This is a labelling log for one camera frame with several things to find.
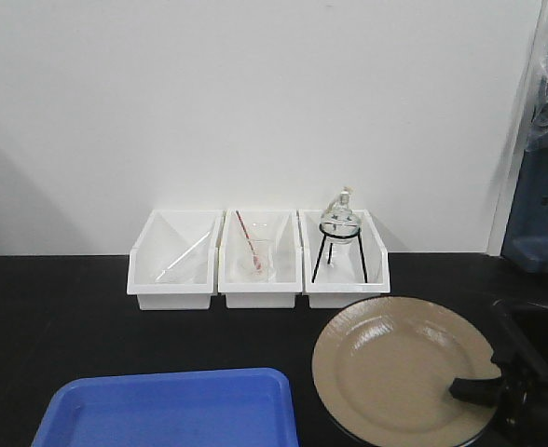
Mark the black sink basin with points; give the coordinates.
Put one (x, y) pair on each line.
(526, 326)

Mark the right white storage bin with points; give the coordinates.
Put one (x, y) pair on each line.
(341, 283)

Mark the glass stirring rod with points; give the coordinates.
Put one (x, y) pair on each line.
(184, 268)

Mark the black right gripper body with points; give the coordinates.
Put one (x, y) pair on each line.
(523, 406)

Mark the black wire tripod stand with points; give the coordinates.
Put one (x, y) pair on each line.
(326, 235)

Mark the blue plastic tray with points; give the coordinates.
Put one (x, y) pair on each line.
(235, 407)

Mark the middle white storage bin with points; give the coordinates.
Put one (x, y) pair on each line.
(280, 226)

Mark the white storage bin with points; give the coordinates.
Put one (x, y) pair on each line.
(165, 235)
(341, 283)
(280, 226)

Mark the left white storage bin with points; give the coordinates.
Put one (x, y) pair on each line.
(165, 235)

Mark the glass alcohol lamp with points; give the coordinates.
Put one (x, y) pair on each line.
(339, 221)

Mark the beige plate with black rim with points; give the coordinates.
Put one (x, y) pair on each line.
(383, 367)

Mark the clear glass beaker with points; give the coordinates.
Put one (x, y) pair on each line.
(247, 272)

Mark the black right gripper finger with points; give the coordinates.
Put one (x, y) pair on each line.
(481, 392)
(507, 362)

